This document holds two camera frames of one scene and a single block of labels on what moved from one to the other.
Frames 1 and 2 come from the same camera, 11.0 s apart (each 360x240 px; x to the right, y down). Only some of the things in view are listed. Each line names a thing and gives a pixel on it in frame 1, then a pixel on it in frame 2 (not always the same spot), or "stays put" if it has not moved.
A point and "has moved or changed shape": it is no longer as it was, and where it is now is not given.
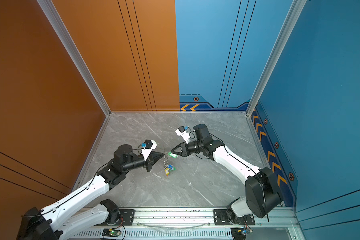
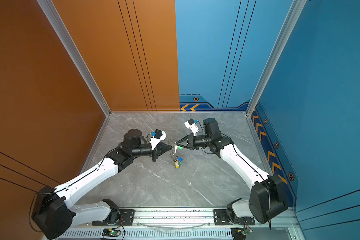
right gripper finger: x=178 y=153 -> x=183 y=146
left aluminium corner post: x=75 y=54 stays put
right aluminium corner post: x=296 y=10 stays put
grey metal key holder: x=166 y=163 has moved or changed shape
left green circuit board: x=111 y=233 stays put
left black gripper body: x=148 y=162 -> x=155 y=153
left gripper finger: x=155 y=155 -> x=162 y=146
